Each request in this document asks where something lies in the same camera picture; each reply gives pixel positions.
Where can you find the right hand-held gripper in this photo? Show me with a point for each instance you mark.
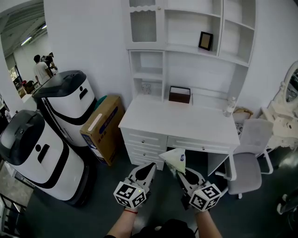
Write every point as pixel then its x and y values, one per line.
pixel 205 197

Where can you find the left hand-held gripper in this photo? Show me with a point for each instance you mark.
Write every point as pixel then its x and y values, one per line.
pixel 130 194

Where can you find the pale green plastic packet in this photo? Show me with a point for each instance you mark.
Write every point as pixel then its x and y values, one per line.
pixel 174 160

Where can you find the person's left forearm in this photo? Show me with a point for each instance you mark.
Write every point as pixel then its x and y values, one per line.
pixel 121 225

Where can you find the person's right forearm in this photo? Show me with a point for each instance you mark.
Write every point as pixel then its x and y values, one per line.
pixel 207 225

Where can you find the white desk with hutch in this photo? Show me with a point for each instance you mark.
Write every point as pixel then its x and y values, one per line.
pixel 177 116

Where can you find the person's left hand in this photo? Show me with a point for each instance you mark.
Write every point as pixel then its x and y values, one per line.
pixel 128 180

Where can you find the grey office chair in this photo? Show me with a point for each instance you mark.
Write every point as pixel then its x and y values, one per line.
pixel 246 172

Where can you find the person's black clothing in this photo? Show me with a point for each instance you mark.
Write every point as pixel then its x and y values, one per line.
pixel 167 230

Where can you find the brown cardboard box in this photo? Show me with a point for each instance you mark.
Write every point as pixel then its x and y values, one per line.
pixel 102 130

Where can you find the black wheeled base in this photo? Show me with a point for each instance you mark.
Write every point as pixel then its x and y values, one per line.
pixel 288 203

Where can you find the white robot with black top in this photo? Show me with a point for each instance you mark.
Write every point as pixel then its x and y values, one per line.
pixel 67 104
pixel 46 162

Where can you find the clear plastic bottle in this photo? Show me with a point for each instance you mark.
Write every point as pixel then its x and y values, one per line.
pixel 229 109

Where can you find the teal round object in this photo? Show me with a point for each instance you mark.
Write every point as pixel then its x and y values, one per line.
pixel 99 102

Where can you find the dark brown open box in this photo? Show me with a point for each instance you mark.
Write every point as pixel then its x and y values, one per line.
pixel 179 96

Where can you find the small patterned ornament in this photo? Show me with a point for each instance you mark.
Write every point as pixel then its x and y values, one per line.
pixel 146 88

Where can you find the white vanity with oval mirror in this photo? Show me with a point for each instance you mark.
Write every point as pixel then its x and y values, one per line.
pixel 284 125

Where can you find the black metal rack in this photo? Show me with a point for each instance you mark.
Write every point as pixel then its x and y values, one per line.
pixel 9 216

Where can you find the ribbed glass cabinet door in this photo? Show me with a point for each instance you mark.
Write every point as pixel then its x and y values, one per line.
pixel 143 25

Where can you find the ceiling strip light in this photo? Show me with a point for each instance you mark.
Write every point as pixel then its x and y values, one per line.
pixel 26 40

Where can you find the black picture frame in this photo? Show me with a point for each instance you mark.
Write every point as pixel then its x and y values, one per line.
pixel 205 41

